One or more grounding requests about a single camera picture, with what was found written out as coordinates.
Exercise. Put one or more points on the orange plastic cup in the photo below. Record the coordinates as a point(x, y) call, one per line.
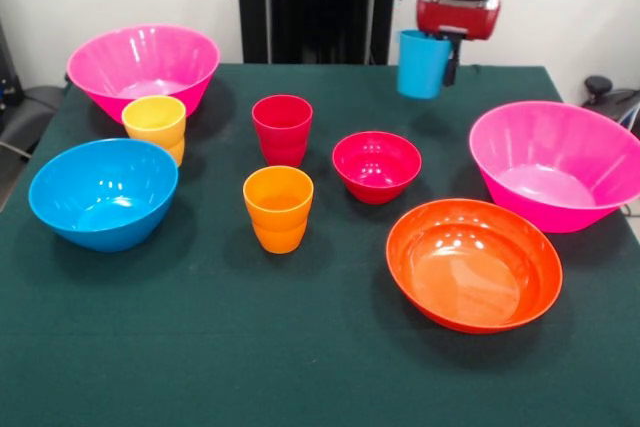
point(277, 212)

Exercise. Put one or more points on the dark green tablecloth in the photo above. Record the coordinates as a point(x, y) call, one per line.
point(200, 322)

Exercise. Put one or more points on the yellow plastic cup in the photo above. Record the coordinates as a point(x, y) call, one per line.
point(155, 122)

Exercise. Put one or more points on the large pink plastic bowl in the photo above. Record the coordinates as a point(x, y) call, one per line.
point(145, 57)
point(550, 157)

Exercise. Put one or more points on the small crimson plastic bowl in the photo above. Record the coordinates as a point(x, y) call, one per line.
point(375, 167)

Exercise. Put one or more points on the blue plastic cup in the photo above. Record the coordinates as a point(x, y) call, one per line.
point(420, 69)

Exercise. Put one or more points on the crimson plastic cup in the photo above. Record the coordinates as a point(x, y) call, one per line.
point(282, 132)

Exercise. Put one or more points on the large shallow orange bowl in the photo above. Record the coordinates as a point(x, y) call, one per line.
point(475, 267)

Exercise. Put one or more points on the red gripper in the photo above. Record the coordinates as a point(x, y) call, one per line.
point(457, 14)

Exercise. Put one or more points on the office chair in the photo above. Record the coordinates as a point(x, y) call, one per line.
point(597, 84)
point(30, 112)

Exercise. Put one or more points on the blue plastic bowl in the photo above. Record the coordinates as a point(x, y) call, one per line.
point(100, 187)

